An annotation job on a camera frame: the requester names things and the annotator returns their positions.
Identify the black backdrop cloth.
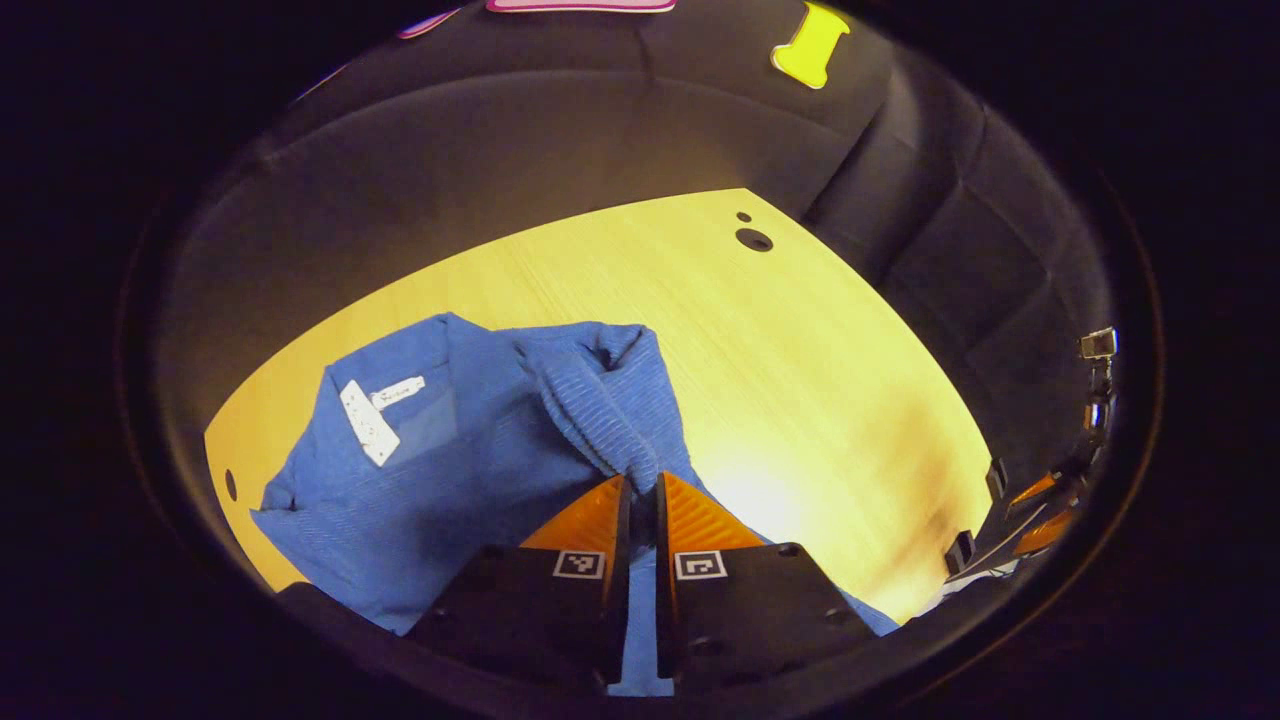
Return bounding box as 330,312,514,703
150,0,1121,621

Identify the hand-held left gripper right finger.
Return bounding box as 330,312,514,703
655,470,881,691

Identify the blue shirt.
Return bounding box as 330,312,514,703
250,312,901,698

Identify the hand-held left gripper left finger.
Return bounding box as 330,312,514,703
405,474,633,691

